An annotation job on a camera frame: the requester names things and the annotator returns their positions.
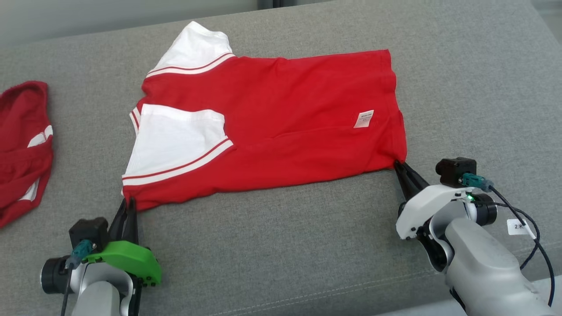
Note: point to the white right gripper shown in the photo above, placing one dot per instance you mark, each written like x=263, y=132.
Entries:
x=421, y=206

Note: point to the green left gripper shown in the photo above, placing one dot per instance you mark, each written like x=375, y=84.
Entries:
x=127, y=259

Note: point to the red shorts with white stripes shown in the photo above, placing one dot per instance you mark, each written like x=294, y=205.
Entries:
x=17, y=166

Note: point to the red jersey shirt number 23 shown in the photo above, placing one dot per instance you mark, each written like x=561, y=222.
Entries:
x=285, y=114

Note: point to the grey fabric sofa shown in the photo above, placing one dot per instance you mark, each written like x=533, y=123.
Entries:
x=307, y=245

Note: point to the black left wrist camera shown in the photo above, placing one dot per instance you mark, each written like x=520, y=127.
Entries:
x=88, y=232

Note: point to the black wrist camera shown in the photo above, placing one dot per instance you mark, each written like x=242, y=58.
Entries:
x=452, y=171
x=88, y=232

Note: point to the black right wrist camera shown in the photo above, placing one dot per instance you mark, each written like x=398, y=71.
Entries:
x=452, y=171

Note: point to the grey partition post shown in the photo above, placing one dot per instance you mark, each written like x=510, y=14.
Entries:
x=281, y=3

